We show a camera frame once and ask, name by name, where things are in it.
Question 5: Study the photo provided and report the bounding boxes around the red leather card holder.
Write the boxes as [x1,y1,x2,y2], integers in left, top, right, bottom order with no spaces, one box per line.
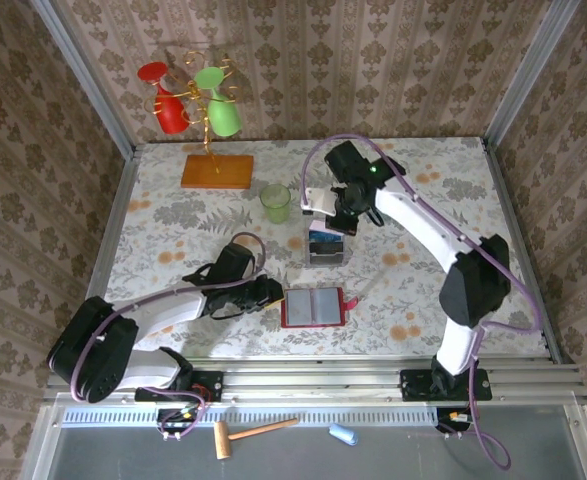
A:
[280,286,360,330]

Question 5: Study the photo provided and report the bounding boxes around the clear acrylic card box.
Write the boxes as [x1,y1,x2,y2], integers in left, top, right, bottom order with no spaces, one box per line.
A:
[303,214,348,266]

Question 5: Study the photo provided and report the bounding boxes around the floral tablecloth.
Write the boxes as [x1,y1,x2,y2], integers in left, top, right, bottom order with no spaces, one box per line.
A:
[87,137,549,359]

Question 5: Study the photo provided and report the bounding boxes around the green translucent plastic cup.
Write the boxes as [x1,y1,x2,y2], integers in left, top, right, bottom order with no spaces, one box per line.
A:
[259,183,293,225]

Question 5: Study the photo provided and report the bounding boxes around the gold rack with wooden base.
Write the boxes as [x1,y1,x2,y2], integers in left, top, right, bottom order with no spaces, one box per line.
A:
[142,49,256,190]

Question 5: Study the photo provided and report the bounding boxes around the green plastic wine glass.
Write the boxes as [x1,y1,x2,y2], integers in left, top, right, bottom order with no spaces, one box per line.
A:
[193,66,243,140]

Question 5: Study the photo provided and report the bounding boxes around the light blue plastic object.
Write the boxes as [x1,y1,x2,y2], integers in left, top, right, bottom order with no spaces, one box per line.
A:
[328,423,360,446]

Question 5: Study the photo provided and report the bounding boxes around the small wooden mallet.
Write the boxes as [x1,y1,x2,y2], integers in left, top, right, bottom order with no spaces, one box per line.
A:
[214,417,300,461]

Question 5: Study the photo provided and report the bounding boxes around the red plastic wine glass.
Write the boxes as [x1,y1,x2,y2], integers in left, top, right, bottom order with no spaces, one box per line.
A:
[137,61,193,135]

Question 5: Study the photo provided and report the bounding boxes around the grey metal shelf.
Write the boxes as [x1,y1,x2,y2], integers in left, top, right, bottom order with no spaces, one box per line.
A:
[20,399,587,480]

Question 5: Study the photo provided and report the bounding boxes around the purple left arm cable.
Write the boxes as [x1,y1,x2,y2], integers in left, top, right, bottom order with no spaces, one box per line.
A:
[67,232,267,442]

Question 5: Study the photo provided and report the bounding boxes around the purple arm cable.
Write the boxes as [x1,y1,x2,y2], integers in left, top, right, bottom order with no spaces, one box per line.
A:
[67,232,267,442]
[300,133,544,476]

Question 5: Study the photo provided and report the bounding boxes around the aluminium mounting rail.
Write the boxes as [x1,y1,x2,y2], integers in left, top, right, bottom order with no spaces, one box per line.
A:
[42,357,587,404]

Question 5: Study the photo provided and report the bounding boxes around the grey slotted cable duct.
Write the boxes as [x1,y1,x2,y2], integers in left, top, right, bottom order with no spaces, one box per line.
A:
[61,407,442,427]

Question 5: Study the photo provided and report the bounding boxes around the aluminium table side rail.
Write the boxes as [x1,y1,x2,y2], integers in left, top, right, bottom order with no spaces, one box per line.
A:
[85,147,142,306]
[481,139,567,364]

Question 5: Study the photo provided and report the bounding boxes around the black connector board with wires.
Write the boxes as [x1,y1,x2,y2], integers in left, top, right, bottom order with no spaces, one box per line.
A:
[155,405,200,437]
[435,405,477,435]

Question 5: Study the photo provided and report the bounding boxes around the aluminium frame post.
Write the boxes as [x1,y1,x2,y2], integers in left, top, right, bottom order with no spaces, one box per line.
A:
[481,0,583,151]
[31,0,138,160]

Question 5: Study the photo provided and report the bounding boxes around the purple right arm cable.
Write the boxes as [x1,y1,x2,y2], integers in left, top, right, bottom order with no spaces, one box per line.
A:
[300,133,544,476]

